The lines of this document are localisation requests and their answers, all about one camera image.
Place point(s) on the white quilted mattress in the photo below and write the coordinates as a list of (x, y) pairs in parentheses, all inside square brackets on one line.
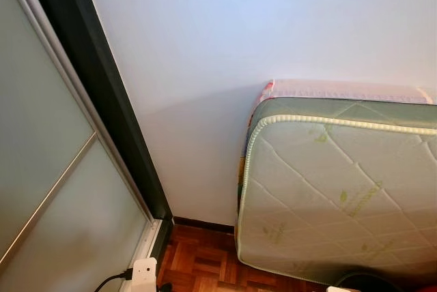
[(341, 183)]

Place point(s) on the dark wooden skirting board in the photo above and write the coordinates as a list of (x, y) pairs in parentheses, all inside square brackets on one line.
[(205, 224)]

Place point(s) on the frosted glass wardrobe door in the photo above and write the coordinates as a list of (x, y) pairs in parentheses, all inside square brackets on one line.
[(41, 169)]

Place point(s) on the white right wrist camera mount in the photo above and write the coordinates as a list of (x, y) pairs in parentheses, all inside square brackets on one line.
[(341, 289)]

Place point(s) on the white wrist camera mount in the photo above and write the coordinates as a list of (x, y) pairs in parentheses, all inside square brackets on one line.
[(341, 289), (143, 275)]

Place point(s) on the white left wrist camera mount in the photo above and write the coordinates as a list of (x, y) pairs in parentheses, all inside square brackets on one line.
[(143, 275)]

